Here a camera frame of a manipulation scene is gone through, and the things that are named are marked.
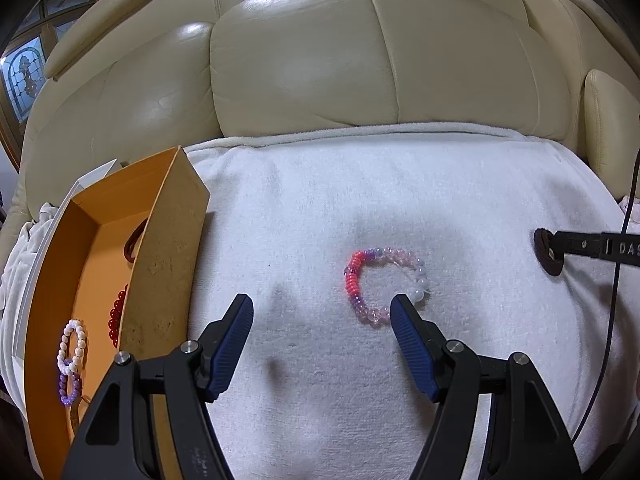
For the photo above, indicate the wooden framed window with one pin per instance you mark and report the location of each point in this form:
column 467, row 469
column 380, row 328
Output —
column 25, row 75

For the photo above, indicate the beige leather sofa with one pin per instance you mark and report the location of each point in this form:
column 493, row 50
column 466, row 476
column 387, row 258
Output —
column 300, row 60

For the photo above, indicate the pale pink cloth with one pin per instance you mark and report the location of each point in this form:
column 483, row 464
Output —
column 631, row 209

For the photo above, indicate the orange cardboard box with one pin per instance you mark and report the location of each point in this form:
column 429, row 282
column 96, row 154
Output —
column 160, row 260

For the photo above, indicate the dark brown scrunchie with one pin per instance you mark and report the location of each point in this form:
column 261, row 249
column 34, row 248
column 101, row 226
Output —
column 542, row 250

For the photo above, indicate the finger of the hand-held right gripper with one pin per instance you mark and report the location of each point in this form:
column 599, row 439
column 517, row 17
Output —
column 585, row 247

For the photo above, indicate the white towel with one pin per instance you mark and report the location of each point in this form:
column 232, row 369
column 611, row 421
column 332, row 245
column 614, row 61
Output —
column 310, row 210

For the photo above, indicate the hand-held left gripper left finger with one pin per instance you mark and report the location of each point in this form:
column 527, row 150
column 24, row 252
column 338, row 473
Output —
column 229, row 347

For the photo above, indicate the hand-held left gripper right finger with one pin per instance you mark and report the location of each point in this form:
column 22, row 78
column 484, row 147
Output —
column 414, row 350

